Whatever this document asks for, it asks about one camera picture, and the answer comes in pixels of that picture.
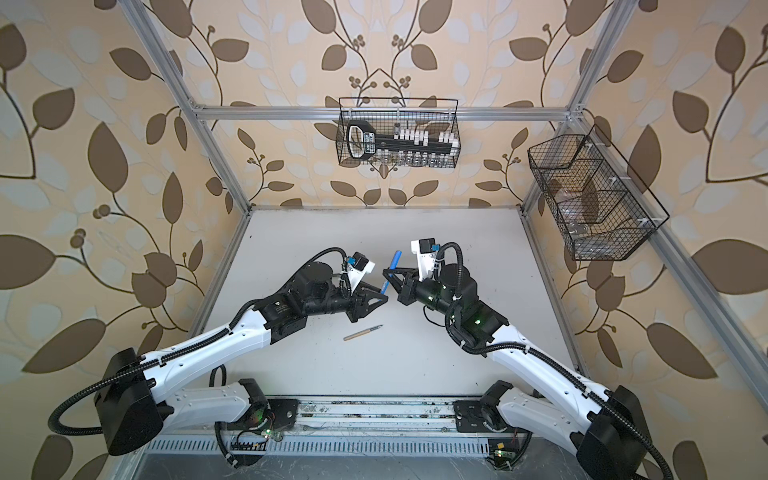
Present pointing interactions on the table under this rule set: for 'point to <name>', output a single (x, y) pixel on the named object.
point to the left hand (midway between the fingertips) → (386, 295)
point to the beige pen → (362, 332)
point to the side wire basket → (603, 208)
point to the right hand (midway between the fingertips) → (386, 275)
